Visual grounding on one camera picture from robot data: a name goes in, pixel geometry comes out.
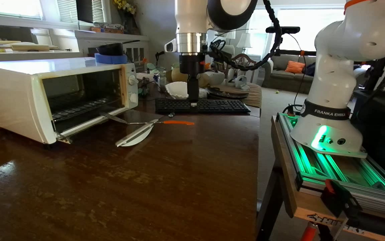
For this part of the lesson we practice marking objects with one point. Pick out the orange cushion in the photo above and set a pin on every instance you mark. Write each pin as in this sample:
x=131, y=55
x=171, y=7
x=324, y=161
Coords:
x=294, y=68

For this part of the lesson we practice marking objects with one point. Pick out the white paper coffee filters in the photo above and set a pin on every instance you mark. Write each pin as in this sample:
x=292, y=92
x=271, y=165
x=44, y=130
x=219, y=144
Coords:
x=176, y=89

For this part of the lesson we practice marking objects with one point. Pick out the black computer keyboard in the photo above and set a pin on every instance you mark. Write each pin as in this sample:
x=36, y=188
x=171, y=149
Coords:
x=219, y=108

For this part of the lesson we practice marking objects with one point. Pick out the black red clamp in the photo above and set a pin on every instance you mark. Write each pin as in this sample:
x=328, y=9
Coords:
x=339, y=201

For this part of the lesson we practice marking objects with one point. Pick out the glass oven door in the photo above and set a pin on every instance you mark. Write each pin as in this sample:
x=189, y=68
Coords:
x=133, y=136

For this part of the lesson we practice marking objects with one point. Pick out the white cabinet glass doors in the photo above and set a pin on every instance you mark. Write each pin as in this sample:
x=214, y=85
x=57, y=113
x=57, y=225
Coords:
x=89, y=45

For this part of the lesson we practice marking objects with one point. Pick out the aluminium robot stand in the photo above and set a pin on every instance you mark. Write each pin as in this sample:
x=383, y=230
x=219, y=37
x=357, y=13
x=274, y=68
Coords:
x=334, y=175

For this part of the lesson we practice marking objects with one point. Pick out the white toaster oven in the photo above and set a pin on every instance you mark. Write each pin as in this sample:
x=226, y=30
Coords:
x=13, y=98

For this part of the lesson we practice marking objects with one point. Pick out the potted plant yellow flowers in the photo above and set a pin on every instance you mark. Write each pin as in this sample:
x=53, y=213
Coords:
x=127, y=21

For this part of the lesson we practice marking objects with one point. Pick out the black equipment box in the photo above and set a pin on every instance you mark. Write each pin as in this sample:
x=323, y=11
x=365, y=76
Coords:
x=379, y=129

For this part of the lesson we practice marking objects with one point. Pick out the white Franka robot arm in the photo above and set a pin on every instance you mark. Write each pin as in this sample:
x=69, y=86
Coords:
x=334, y=76

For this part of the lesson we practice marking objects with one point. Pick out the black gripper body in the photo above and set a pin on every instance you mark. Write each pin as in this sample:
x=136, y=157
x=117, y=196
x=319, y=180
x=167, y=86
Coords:
x=189, y=63

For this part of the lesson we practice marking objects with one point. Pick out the tan rounded basket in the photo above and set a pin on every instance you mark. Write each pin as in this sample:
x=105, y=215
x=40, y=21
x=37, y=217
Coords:
x=179, y=74

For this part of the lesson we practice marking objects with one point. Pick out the black camera on stand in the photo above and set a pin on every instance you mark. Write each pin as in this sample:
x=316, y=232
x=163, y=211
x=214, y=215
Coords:
x=282, y=30

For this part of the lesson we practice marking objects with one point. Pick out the grey sofa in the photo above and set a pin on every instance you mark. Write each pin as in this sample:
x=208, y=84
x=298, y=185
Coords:
x=280, y=81

